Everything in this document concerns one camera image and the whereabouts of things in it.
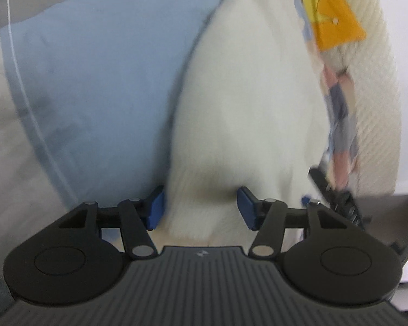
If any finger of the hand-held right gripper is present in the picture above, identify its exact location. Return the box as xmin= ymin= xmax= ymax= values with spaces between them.
xmin=308 ymin=167 xmax=366 ymax=230

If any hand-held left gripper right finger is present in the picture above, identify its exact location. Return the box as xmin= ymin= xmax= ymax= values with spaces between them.
xmin=237 ymin=186 xmax=347 ymax=259

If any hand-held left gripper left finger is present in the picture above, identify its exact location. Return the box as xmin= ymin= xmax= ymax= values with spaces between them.
xmin=59 ymin=186 xmax=165 ymax=259

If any cream navy striped fleece blanket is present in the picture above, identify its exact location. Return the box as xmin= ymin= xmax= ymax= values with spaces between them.
xmin=163 ymin=0 xmax=330 ymax=245

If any cream knitted cushion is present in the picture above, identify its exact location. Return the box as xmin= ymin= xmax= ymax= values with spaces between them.
xmin=326 ymin=0 xmax=403 ymax=198

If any checkered patchwork quilt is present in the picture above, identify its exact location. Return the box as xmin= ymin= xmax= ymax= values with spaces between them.
xmin=0 ymin=0 xmax=361 ymax=313

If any yellow crown pillow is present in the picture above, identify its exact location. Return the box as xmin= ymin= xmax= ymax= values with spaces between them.
xmin=299 ymin=0 xmax=366 ymax=52

